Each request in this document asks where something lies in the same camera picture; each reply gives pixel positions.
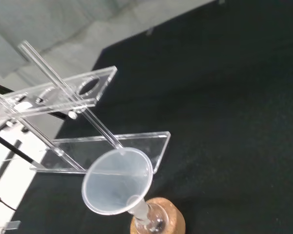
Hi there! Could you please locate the clear funnel stand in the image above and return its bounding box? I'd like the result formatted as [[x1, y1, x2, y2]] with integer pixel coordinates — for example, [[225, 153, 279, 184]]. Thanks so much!
[[0, 40, 171, 175]]

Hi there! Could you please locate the glass round-bottom flask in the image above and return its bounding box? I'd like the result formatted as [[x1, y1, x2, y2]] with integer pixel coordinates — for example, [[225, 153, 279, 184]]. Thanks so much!
[[133, 201, 171, 234]]

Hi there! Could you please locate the black cloth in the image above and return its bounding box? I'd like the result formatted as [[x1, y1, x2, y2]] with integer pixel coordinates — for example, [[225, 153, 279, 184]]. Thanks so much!
[[11, 0, 293, 234]]

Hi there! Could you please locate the clear cloth clip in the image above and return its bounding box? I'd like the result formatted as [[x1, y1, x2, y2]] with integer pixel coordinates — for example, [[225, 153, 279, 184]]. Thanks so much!
[[4, 220, 22, 231]]

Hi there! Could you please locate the cork ring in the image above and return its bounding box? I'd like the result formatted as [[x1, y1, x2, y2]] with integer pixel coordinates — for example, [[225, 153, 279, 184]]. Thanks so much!
[[129, 197, 187, 234]]

